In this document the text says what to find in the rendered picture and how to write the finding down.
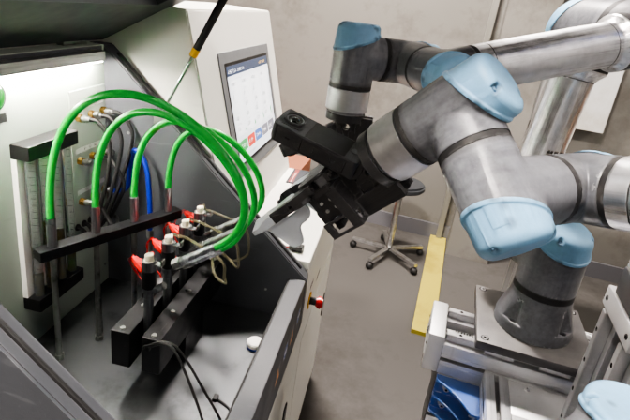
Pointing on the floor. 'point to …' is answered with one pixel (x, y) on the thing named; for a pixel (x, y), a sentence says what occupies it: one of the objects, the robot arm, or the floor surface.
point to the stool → (394, 233)
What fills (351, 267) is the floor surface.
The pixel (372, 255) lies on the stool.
